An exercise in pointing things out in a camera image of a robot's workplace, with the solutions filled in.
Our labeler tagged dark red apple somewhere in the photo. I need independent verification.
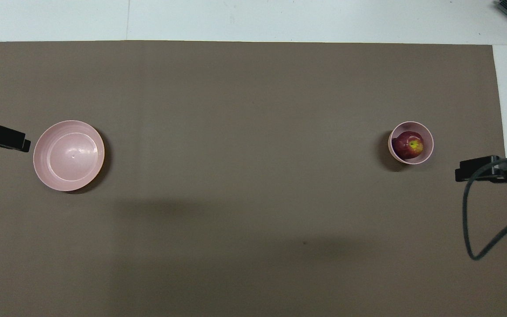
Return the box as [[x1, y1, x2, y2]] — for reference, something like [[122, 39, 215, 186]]
[[391, 130, 425, 160]]

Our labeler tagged pink bowl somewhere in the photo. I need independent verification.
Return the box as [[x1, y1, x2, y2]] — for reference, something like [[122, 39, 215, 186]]
[[388, 121, 434, 165]]

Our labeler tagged pink plate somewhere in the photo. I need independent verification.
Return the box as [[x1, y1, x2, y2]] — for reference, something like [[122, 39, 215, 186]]
[[33, 120, 105, 192]]

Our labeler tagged brown table mat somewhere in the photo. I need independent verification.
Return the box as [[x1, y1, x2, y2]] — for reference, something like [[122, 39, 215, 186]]
[[0, 41, 507, 317]]

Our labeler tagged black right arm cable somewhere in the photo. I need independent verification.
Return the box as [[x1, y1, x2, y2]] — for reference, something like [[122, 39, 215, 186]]
[[462, 156, 507, 262]]

